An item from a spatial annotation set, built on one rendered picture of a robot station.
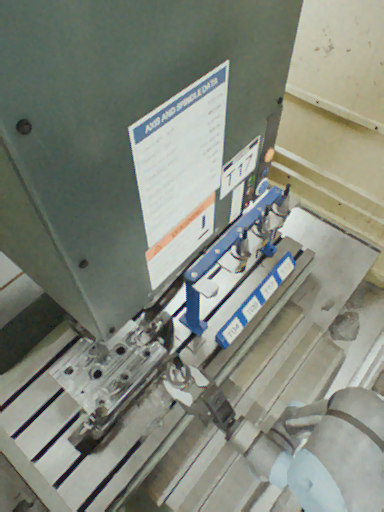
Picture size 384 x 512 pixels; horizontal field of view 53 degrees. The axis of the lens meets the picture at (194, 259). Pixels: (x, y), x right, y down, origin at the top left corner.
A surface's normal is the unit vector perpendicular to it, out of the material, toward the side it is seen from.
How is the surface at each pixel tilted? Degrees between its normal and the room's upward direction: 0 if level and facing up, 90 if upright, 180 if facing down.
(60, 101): 90
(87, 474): 0
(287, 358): 8
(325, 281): 24
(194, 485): 7
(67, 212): 90
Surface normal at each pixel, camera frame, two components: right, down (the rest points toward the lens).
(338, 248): -0.26, -0.26
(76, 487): 0.00, -0.56
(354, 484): 0.22, -0.31
